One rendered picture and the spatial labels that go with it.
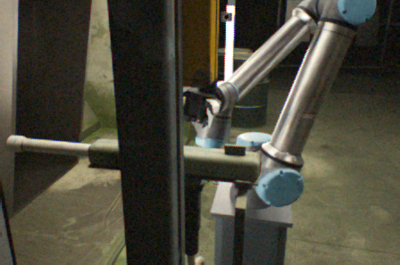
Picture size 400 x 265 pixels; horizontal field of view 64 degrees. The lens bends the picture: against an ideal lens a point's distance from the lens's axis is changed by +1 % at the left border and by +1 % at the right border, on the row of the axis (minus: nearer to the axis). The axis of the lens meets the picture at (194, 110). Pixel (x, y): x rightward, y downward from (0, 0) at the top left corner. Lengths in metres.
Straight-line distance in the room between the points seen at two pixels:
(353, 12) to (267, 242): 0.86
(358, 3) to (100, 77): 3.10
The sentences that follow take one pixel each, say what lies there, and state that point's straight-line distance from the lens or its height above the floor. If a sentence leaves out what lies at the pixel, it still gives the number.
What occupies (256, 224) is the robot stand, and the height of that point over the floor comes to 0.61.
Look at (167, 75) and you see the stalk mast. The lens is 0.31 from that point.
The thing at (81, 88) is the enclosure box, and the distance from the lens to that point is 2.00.
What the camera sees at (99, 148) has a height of 1.14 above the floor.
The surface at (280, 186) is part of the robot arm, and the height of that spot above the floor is 0.84.
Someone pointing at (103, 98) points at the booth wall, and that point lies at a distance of 3.83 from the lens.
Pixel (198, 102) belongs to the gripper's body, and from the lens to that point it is 0.78.
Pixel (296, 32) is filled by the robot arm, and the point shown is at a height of 1.31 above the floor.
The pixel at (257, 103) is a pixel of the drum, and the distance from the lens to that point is 3.91.
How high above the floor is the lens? 1.37
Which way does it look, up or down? 17 degrees down
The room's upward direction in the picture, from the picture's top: straight up
